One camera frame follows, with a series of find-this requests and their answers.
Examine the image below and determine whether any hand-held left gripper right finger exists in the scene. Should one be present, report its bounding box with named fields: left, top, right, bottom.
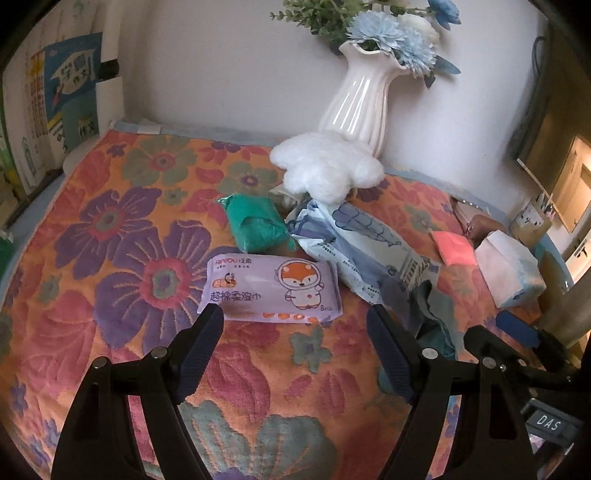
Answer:
left=366, top=304, right=539, bottom=480

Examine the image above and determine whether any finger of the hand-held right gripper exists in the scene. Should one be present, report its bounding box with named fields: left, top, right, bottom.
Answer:
left=463, top=324, right=506, bottom=366
left=496, top=310, right=581, bottom=387

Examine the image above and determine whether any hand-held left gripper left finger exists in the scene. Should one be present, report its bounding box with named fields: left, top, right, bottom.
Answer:
left=51, top=305, right=225, bottom=480

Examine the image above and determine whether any grey cloth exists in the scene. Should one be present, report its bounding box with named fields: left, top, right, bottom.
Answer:
left=379, top=276, right=467, bottom=361

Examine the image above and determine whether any purple wet wipes packet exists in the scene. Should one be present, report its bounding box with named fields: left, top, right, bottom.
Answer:
left=196, top=253, right=343, bottom=324

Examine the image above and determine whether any blue white tissue packet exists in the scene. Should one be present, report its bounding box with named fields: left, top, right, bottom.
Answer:
left=285, top=198, right=441, bottom=305

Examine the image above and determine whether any green plastic bag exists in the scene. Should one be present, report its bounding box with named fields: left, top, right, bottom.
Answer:
left=217, top=193, right=296, bottom=254

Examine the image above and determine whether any white blue tissue pack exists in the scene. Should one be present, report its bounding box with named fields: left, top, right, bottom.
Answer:
left=475, top=230, right=546, bottom=310

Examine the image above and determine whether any floral blanket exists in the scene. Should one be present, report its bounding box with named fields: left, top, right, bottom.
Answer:
left=0, top=121, right=561, bottom=480

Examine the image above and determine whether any pink cloth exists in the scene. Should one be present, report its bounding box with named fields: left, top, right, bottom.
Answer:
left=431, top=231, right=477, bottom=267

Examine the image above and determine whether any beige pen holder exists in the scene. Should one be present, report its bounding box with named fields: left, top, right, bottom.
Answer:
left=509, top=203, right=553, bottom=246

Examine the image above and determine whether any brown leather pouch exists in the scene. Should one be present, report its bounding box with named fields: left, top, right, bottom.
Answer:
left=455, top=198, right=506, bottom=241

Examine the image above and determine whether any bunch of pens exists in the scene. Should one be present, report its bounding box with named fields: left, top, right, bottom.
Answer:
left=533, top=191, right=556, bottom=217

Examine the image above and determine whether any white cotton wad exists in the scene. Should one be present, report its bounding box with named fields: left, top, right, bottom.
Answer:
left=269, top=132, right=385, bottom=204

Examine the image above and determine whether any black television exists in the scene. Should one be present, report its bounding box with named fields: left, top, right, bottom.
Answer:
left=508, top=32, right=591, bottom=234

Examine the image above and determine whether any white ribbed vase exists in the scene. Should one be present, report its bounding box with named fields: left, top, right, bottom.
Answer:
left=318, top=41, right=402, bottom=158

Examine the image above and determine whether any row of books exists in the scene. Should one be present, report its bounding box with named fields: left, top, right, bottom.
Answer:
left=0, top=32, right=105, bottom=199

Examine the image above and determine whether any blue artificial flower bouquet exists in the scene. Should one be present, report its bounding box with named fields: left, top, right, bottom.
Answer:
left=270, top=0, right=462, bottom=88

